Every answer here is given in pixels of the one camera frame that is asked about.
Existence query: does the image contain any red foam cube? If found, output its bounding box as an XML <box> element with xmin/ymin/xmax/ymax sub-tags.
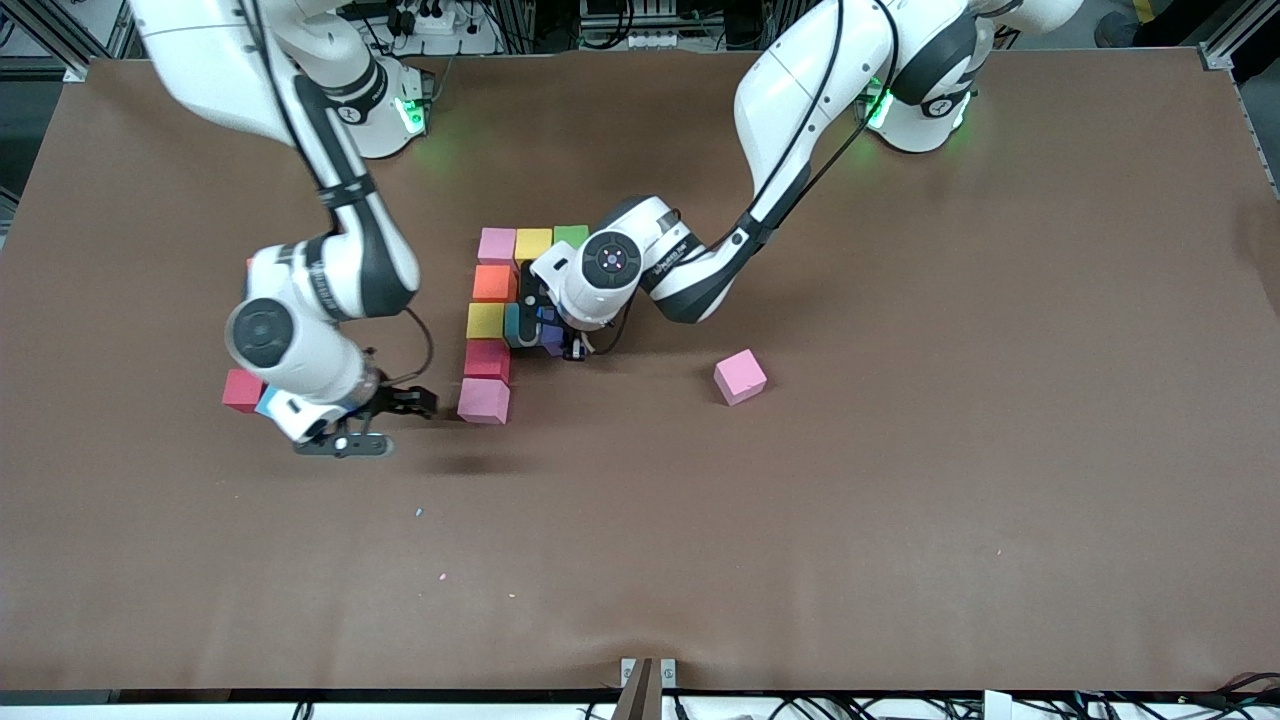
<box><xmin>463</xmin><ymin>339</ymin><xmax>513</xmax><ymax>384</ymax></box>
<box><xmin>221</xmin><ymin>368</ymin><xmax>267</xmax><ymax>414</ymax></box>

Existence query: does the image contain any grey equipment box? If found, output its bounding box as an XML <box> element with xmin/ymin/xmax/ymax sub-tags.
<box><xmin>578</xmin><ymin>0</ymin><xmax>693</xmax><ymax>51</ymax></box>

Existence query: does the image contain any white power strip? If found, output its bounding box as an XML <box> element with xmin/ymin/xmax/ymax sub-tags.
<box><xmin>388</xmin><ymin>2</ymin><xmax>457</xmax><ymax>35</ymax></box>

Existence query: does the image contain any aluminium frame post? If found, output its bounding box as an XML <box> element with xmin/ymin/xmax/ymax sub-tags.
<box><xmin>763</xmin><ymin>0</ymin><xmax>801</xmax><ymax>49</ymax></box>
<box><xmin>495</xmin><ymin>0</ymin><xmax>538</xmax><ymax>53</ymax></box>

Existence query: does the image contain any metal bracket plate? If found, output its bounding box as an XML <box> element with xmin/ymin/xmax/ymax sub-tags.
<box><xmin>620</xmin><ymin>657</ymin><xmax>678</xmax><ymax>690</ymax></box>

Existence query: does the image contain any grey camera pole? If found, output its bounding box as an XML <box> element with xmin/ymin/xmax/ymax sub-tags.
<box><xmin>611</xmin><ymin>657</ymin><xmax>664</xmax><ymax>720</ymax></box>

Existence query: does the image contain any aluminium frame bar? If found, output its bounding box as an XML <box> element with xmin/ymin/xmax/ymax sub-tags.
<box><xmin>0</xmin><ymin>0</ymin><xmax>91</xmax><ymax>83</ymax></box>
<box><xmin>1200</xmin><ymin>0</ymin><xmax>1280</xmax><ymax>73</ymax></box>

